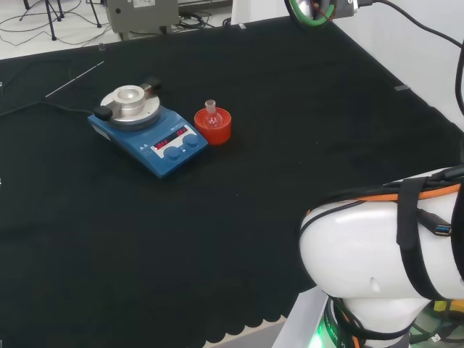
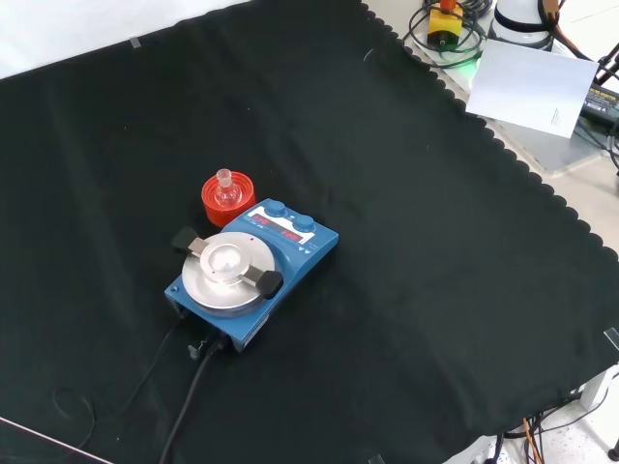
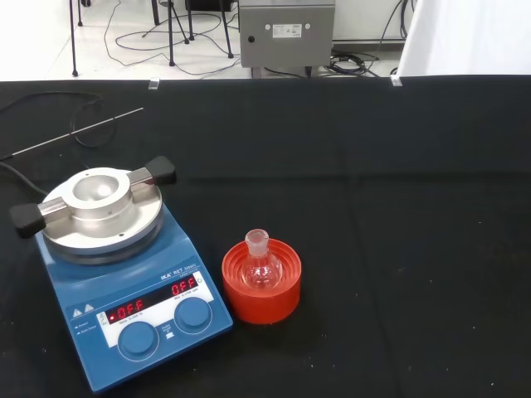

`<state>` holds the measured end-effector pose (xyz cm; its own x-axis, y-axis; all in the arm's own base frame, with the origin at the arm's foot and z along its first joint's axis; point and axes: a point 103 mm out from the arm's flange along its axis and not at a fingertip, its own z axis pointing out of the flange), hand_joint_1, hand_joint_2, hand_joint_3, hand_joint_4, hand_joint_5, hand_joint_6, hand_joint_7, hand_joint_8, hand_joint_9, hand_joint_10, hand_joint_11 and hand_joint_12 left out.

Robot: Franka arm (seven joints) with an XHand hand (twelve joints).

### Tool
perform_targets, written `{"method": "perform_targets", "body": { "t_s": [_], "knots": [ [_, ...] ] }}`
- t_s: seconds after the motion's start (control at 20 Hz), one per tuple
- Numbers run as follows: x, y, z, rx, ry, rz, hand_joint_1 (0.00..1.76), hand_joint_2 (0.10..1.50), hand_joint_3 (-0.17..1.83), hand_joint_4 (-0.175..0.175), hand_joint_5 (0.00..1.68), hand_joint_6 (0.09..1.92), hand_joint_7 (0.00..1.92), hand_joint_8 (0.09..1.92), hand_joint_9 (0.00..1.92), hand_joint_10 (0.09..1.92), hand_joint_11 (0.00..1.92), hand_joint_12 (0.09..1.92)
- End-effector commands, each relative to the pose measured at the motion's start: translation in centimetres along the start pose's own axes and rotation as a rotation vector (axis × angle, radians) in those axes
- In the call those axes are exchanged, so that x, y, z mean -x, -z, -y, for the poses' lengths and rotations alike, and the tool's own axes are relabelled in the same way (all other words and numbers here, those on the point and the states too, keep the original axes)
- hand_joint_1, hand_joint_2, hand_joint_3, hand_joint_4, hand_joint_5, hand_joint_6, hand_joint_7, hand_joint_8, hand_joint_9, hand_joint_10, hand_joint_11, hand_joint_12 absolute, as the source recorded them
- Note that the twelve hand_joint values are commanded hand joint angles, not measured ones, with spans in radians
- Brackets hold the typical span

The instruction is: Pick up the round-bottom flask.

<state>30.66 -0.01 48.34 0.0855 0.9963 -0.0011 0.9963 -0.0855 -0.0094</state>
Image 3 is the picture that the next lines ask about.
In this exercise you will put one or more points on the black bench cloth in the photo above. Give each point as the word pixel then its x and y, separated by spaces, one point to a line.
pixel 373 207

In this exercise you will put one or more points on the grey metal cabinet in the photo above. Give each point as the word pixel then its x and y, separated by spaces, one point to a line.
pixel 286 45

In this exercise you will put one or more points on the clear cloth clip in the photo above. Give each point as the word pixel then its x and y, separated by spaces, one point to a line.
pixel 396 81
pixel 154 83

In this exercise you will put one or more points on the black tripod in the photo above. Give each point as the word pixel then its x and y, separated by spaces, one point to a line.
pixel 171 37
pixel 73 45

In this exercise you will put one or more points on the thin metal probe rod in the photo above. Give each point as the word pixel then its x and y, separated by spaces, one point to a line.
pixel 83 129

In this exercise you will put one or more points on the blue-base heater with steel plate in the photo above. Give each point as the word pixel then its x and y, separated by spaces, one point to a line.
pixel 83 290

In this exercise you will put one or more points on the white curtain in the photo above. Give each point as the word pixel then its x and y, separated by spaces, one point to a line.
pixel 464 37

